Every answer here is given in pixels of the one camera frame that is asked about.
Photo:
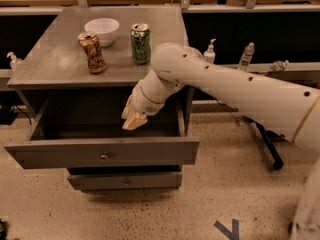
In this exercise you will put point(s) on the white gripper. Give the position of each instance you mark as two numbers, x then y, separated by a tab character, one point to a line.
145	104

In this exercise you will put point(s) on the grey top drawer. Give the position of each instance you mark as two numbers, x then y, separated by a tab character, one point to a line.
71	133

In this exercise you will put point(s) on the grey drawer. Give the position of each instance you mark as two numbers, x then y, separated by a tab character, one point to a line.
71	133
126	181

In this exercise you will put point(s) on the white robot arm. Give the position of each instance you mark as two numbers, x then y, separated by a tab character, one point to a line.
290	110

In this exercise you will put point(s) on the grey drawer cabinet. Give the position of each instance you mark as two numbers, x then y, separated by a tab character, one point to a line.
57	66

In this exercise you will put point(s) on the grey bottom drawer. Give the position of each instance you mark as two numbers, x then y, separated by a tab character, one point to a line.
126	181

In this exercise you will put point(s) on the green soda can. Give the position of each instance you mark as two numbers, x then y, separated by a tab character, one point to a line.
140	43

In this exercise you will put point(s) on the crushed orange soda can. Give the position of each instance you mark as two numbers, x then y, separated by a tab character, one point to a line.
92	48

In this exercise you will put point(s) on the white bowl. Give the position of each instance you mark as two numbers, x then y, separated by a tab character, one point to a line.
106	29

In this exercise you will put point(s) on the white pump bottle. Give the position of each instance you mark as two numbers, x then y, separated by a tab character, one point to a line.
209	54

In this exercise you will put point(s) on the clear pump bottle left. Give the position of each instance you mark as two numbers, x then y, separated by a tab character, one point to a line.
14	60

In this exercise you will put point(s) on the clear water bottle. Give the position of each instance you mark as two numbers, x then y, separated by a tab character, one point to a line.
246	57

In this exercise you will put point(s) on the black stand leg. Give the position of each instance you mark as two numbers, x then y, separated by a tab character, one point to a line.
278	163

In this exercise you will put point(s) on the crumpled foil wrapper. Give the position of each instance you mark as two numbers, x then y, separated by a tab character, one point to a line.
278	66

